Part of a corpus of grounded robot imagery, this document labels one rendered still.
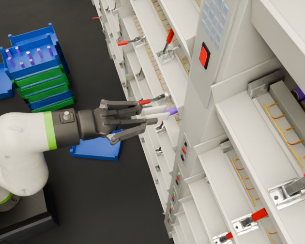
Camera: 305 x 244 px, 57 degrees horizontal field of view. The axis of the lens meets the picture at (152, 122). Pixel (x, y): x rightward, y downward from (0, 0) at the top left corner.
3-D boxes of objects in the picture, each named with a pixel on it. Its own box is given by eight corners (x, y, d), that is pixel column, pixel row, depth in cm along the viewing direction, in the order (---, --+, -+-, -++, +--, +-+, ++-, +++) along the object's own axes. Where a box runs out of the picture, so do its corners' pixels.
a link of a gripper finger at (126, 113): (101, 125, 73) (99, 121, 74) (141, 115, 77) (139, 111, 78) (102, 116, 70) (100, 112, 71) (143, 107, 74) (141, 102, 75)
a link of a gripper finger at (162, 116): (144, 114, 73) (145, 117, 73) (169, 111, 76) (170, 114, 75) (143, 121, 76) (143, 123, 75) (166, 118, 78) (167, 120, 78)
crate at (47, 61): (10, 80, 162) (4, 71, 155) (4, 56, 172) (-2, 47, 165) (61, 64, 169) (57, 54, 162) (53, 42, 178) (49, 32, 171)
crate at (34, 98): (26, 104, 183) (21, 97, 176) (20, 82, 192) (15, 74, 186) (71, 88, 189) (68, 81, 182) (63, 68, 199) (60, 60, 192)
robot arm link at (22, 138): (-22, 136, 56) (-17, 106, 64) (-5, 179, 63) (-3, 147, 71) (53, 125, 60) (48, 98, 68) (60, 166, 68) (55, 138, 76)
